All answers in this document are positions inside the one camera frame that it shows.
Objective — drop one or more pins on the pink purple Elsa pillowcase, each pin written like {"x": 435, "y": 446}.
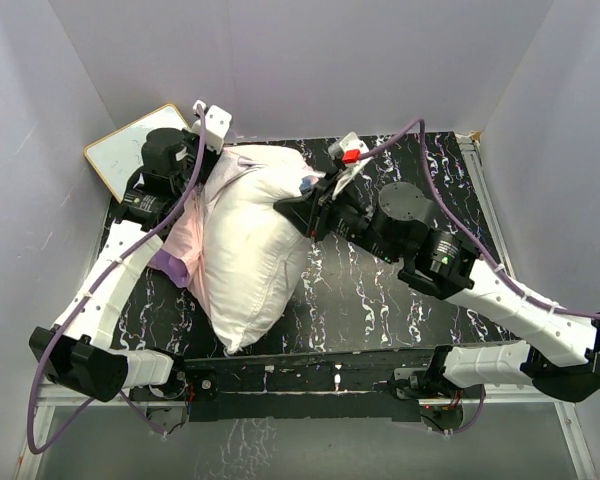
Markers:
{"x": 181, "y": 257}

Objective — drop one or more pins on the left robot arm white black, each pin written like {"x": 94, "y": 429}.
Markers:
{"x": 76, "y": 351}

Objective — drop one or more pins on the small whiteboard wooden frame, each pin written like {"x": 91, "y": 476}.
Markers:
{"x": 116, "y": 156}

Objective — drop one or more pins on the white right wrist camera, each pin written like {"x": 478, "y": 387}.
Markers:
{"x": 352, "y": 154}

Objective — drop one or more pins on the aluminium frame rail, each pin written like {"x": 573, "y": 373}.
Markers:
{"x": 41, "y": 436}

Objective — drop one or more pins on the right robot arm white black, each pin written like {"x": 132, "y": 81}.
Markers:
{"x": 556, "y": 353}

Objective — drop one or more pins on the white pillow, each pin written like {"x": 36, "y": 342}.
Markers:
{"x": 253, "y": 257}

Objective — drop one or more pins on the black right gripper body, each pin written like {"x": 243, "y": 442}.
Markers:
{"x": 340, "y": 214}

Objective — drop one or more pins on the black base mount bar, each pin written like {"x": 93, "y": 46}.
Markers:
{"x": 390, "y": 383}

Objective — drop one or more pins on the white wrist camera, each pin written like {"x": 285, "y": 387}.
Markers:
{"x": 352, "y": 154}
{"x": 217, "y": 124}

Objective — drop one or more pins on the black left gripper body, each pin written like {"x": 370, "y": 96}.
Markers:
{"x": 182, "y": 179}

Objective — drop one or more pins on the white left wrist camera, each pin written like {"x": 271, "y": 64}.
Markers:
{"x": 217, "y": 124}

